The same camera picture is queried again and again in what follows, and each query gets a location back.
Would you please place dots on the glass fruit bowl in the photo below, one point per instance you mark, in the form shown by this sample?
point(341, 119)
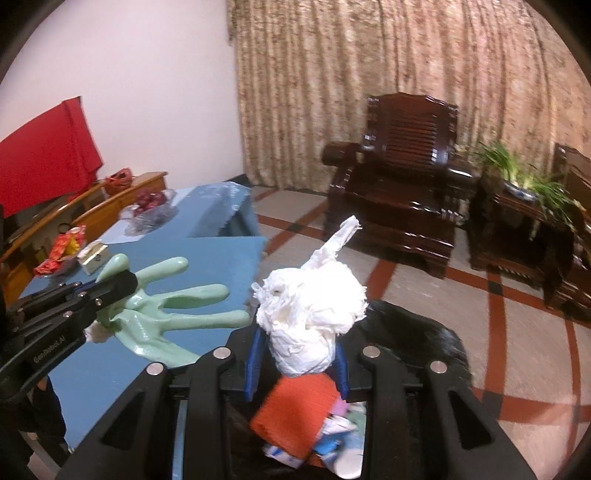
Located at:
point(152, 219)

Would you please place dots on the dark wooden side table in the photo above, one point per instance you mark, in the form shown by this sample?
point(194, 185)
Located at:
point(512, 240)

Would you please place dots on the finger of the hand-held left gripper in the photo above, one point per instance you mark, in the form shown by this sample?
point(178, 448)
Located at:
point(115, 284)
point(84, 290)

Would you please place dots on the light blue tablecloth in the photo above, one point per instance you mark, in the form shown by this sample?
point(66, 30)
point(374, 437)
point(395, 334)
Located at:
point(203, 212)

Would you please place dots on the wooden television cabinet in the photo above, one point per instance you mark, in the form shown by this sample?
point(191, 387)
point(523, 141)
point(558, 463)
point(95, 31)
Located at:
point(101, 217)

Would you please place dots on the person's left forearm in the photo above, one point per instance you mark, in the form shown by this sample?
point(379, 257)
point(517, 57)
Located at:
point(41, 424)

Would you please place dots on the dark wooden armchair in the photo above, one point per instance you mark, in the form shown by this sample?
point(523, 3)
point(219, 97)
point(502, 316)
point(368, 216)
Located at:
point(401, 194)
point(572, 240)

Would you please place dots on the beige tissue box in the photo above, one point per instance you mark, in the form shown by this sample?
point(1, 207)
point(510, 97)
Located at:
point(94, 261)

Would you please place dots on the red plastic bag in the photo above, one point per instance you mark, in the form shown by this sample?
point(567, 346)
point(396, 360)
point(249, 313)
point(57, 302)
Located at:
point(119, 181)

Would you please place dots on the dark red apple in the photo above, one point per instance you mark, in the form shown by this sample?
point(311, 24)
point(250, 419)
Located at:
point(147, 196)
point(143, 206)
point(158, 198)

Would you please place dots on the yellow snack packet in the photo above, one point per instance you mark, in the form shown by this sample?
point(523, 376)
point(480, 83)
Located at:
point(71, 244)

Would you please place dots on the large red snack packet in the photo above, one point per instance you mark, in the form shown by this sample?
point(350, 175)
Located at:
point(62, 244)

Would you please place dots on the white medicine box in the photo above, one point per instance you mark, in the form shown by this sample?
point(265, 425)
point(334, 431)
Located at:
point(325, 445)

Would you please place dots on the orange ribbed foam pad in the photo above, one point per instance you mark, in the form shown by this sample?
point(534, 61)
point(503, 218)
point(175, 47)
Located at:
point(295, 410)

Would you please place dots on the clear plastic wrapper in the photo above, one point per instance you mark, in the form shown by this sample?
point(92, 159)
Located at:
point(348, 459)

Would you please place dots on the red cloth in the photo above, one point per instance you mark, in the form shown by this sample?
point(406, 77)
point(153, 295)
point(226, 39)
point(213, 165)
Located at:
point(46, 157)

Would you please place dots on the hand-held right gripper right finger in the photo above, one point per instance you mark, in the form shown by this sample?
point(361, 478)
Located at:
point(341, 376)

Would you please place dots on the beige patterned curtain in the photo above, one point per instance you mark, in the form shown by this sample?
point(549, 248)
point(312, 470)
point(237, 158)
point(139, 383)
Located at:
point(369, 60)

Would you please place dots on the green potted plant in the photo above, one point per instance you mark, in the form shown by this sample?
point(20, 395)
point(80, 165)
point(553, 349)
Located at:
point(521, 180)

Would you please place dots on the trash bin with black bag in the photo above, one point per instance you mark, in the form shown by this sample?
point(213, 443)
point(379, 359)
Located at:
point(415, 332)

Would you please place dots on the small red snack packet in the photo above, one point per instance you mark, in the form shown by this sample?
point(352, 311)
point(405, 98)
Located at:
point(46, 267)

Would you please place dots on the black television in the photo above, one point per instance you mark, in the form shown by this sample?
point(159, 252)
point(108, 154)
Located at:
point(32, 221)

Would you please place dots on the green rubber glove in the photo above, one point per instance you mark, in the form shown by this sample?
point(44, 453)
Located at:
point(184, 300)

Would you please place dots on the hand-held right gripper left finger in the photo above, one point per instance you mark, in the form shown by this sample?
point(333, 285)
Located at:
point(253, 369)

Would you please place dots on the white tissue ball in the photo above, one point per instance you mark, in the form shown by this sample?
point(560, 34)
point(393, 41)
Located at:
point(309, 314)

